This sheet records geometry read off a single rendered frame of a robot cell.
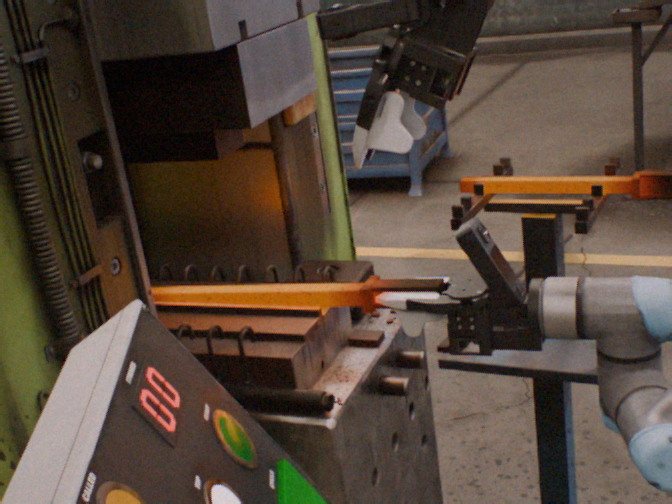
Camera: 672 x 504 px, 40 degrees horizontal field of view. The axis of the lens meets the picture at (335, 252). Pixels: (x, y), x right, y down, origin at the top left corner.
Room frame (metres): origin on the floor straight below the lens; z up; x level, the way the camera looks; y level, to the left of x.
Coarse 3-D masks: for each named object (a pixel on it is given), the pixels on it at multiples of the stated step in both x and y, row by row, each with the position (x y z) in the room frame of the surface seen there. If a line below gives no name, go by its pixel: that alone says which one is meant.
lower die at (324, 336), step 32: (160, 320) 1.17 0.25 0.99; (192, 320) 1.15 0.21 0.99; (224, 320) 1.13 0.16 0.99; (256, 320) 1.12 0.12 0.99; (288, 320) 1.10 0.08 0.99; (320, 320) 1.10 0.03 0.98; (192, 352) 1.07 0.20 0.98; (224, 352) 1.06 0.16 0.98; (256, 352) 1.04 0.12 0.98; (288, 352) 1.03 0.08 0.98; (320, 352) 1.09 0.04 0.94; (256, 384) 1.04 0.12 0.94; (288, 384) 1.02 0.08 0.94
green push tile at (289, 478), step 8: (280, 464) 0.69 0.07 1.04; (288, 464) 0.69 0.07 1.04; (280, 472) 0.68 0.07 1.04; (288, 472) 0.68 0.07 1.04; (296, 472) 0.69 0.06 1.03; (280, 480) 0.66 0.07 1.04; (288, 480) 0.67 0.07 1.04; (296, 480) 0.68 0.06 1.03; (304, 480) 0.69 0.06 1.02; (280, 488) 0.65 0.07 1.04; (288, 488) 0.65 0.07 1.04; (296, 488) 0.67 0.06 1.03; (304, 488) 0.68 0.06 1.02; (312, 488) 0.69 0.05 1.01; (280, 496) 0.64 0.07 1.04; (288, 496) 0.64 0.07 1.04; (296, 496) 0.65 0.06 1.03; (304, 496) 0.67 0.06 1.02; (312, 496) 0.68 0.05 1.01; (320, 496) 0.69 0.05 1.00
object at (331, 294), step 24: (168, 288) 1.23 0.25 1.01; (192, 288) 1.21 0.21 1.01; (216, 288) 1.20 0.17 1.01; (240, 288) 1.18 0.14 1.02; (264, 288) 1.16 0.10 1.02; (288, 288) 1.14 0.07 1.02; (312, 288) 1.13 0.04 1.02; (336, 288) 1.11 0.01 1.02; (360, 288) 1.09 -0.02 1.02; (384, 288) 1.08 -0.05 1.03; (408, 288) 1.06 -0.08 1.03; (432, 288) 1.05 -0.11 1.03
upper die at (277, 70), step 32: (288, 32) 1.14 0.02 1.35; (128, 64) 1.07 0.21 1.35; (160, 64) 1.05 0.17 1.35; (192, 64) 1.04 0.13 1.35; (224, 64) 1.02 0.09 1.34; (256, 64) 1.05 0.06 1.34; (288, 64) 1.12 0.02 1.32; (128, 96) 1.07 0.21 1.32; (160, 96) 1.06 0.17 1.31; (192, 96) 1.04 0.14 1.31; (224, 96) 1.02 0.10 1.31; (256, 96) 1.03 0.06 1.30; (288, 96) 1.11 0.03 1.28; (128, 128) 1.08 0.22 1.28; (160, 128) 1.06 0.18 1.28; (192, 128) 1.04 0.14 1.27; (224, 128) 1.03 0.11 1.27
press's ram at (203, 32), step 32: (96, 0) 1.02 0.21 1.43; (128, 0) 1.00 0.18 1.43; (160, 0) 0.99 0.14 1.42; (192, 0) 0.97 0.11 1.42; (224, 0) 1.00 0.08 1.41; (256, 0) 1.07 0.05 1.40; (288, 0) 1.15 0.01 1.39; (96, 32) 1.02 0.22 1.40; (128, 32) 1.01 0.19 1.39; (160, 32) 0.99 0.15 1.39; (192, 32) 0.98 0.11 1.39; (224, 32) 0.99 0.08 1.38; (256, 32) 1.06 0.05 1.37
